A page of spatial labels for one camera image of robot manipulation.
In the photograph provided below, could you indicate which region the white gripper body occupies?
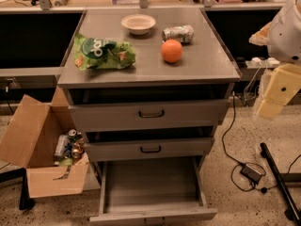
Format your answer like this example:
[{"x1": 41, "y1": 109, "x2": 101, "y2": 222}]
[{"x1": 264, "y1": 63, "x2": 301, "y2": 105}]

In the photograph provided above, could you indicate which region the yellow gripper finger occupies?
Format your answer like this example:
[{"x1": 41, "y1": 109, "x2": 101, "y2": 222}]
[{"x1": 256, "y1": 100, "x2": 284, "y2": 120}]

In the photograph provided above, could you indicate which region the green rice chip bag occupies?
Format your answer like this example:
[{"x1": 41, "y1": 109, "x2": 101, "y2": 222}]
[{"x1": 73, "y1": 33, "x2": 135, "y2": 71}]

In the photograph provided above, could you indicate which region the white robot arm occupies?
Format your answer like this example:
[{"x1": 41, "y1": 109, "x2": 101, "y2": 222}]
[{"x1": 249, "y1": 0, "x2": 301, "y2": 122}]

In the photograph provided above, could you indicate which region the middle grey drawer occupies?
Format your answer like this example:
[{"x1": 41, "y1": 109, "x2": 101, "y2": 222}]
[{"x1": 86, "y1": 137, "x2": 214, "y2": 162}]

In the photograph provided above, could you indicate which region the grey drawer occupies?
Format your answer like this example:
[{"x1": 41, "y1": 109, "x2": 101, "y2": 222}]
[
  {"x1": 86, "y1": 137, "x2": 214, "y2": 162},
  {"x1": 69, "y1": 100, "x2": 228, "y2": 132},
  {"x1": 90, "y1": 157, "x2": 217, "y2": 226}
]

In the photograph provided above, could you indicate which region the top grey drawer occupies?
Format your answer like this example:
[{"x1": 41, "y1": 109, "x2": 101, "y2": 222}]
[{"x1": 69, "y1": 100, "x2": 228, "y2": 132}]

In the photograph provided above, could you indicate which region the grey drawer cabinet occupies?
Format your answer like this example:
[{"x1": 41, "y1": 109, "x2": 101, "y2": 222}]
[{"x1": 56, "y1": 7, "x2": 243, "y2": 165}]

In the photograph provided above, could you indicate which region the bottom grey drawer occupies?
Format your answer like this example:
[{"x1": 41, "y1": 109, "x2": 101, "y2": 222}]
[{"x1": 90, "y1": 157, "x2": 217, "y2": 226}]

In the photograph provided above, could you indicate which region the white power strip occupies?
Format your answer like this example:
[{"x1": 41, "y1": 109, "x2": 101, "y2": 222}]
[{"x1": 246, "y1": 57, "x2": 280, "y2": 69}]

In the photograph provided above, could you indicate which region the black stand leg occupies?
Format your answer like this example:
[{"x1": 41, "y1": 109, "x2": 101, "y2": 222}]
[{"x1": 260, "y1": 142, "x2": 301, "y2": 226}]

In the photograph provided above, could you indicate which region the crushed silver can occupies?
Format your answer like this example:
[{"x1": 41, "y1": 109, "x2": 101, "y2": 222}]
[{"x1": 162, "y1": 24, "x2": 194, "y2": 43}]

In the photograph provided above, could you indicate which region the orange fruit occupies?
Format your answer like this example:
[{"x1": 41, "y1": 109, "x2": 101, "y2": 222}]
[{"x1": 161, "y1": 40, "x2": 182, "y2": 63}]

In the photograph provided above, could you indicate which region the white paper bowl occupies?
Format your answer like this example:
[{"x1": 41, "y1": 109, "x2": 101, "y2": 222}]
[{"x1": 121, "y1": 14, "x2": 156, "y2": 36}]

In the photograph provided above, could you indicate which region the cardboard box with trash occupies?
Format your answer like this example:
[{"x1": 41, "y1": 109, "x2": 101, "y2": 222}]
[{"x1": 0, "y1": 88, "x2": 88, "y2": 198}]

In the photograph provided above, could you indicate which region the black stool leg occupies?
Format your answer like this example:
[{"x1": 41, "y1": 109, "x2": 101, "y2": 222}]
[{"x1": 0, "y1": 167, "x2": 36, "y2": 211}]

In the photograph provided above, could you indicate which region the black power adapter with cable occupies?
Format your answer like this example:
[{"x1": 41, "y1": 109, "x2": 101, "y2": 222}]
[{"x1": 221, "y1": 91, "x2": 301, "y2": 195}]

